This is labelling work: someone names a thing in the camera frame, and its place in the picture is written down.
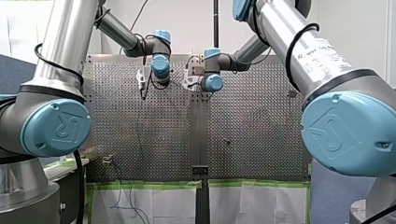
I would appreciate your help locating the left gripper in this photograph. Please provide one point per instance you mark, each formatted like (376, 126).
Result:
(148, 79)

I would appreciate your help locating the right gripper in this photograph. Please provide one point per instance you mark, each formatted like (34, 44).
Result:
(195, 85)

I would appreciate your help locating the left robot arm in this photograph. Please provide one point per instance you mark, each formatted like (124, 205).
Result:
(59, 46)

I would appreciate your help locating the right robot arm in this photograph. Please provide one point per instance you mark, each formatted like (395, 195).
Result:
(327, 81)

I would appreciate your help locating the black pole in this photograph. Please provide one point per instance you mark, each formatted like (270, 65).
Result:
(216, 21)

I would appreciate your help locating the black panel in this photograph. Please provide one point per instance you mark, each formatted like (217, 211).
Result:
(68, 199)

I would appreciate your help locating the grey board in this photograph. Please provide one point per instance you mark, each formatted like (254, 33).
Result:
(336, 193)

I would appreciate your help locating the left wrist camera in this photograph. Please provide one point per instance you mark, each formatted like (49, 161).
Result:
(141, 77)

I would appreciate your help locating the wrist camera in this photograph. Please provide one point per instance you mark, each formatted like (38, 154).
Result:
(141, 77)
(186, 79)

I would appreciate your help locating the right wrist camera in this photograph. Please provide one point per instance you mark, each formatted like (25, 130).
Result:
(186, 79)

